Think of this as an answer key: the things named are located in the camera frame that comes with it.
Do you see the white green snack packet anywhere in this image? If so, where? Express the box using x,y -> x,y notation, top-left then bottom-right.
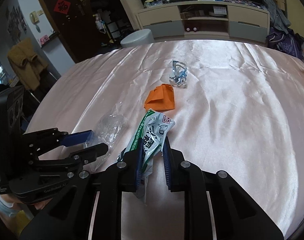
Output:
117,109 -> 175,203

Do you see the clear plastic bag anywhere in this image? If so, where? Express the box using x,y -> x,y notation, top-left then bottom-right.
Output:
83,102 -> 129,173

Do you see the orange paper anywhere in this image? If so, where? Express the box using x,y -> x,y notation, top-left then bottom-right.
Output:
144,83 -> 175,112

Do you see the blue white wrapper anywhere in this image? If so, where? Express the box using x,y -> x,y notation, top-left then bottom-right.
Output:
169,60 -> 187,88

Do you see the pink satin tablecloth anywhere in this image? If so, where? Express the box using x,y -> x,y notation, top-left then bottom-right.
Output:
27,40 -> 304,237

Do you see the brown hanging jacket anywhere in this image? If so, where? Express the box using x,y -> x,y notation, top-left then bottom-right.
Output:
7,37 -> 49,90

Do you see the grey round stool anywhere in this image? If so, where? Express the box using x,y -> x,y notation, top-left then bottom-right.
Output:
120,29 -> 155,48

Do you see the red diamond door sign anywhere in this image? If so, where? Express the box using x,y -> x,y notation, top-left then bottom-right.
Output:
54,0 -> 71,15

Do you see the dark wooden door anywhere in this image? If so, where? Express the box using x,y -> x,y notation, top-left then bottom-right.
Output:
38,0 -> 100,63

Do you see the beige tv cabinet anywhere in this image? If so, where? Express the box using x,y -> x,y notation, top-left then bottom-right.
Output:
137,0 -> 270,45

